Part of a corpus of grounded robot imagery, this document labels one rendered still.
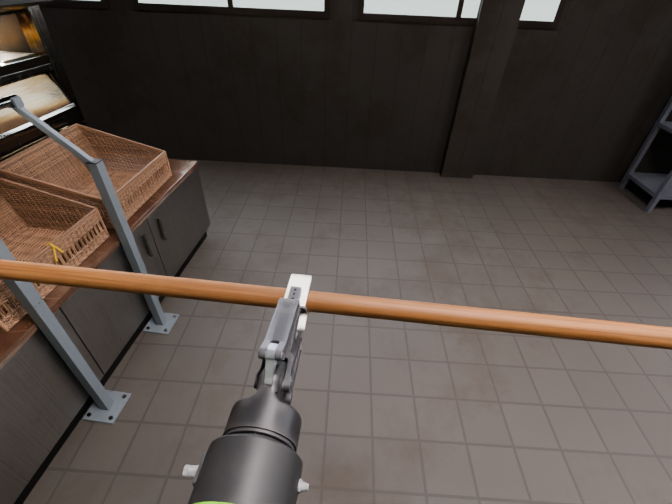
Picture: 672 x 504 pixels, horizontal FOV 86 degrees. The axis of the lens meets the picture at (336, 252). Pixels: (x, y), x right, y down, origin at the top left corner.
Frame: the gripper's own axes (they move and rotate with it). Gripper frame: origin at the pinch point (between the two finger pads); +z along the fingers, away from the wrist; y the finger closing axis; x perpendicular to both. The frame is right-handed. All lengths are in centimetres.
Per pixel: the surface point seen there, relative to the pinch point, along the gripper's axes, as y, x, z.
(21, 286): 43, -95, 34
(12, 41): -4, -169, 146
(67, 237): 48, -104, 65
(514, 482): 119, 78, 27
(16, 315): 59, -105, 35
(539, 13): -17, 125, 300
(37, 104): 19, -153, 128
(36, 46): -3, -157, 146
